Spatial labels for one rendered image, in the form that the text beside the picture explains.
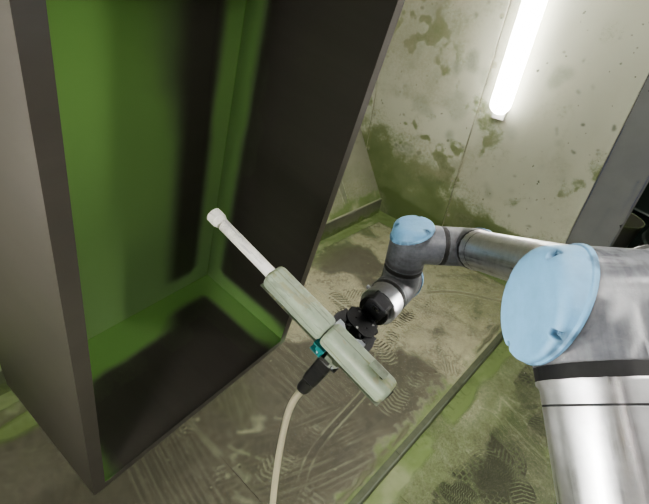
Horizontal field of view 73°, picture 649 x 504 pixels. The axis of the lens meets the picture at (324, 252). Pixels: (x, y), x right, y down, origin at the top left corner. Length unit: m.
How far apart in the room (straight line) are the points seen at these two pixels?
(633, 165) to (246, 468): 1.99
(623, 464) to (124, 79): 0.90
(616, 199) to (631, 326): 1.97
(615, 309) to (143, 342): 1.13
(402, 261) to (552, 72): 1.58
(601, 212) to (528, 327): 2.00
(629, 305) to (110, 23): 0.83
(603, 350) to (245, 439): 1.36
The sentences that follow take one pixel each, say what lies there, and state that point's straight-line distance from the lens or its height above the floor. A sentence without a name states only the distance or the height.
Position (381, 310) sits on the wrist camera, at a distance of 0.86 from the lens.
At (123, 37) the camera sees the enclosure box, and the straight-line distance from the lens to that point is 0.91.
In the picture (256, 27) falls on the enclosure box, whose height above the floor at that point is 1.30.
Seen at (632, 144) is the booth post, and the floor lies 0.93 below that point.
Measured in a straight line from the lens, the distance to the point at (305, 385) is 0.94.
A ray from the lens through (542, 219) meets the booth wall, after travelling 2.52.
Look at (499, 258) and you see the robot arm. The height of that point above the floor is 1.03.
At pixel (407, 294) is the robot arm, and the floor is 0.82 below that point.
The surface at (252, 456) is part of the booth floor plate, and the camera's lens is 1.63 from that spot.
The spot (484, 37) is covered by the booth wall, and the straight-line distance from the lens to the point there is 2.51.
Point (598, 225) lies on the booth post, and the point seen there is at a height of 0.54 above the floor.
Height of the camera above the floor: 1.43
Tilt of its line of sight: 33 degrees down
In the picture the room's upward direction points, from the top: 8 degrees clockwise
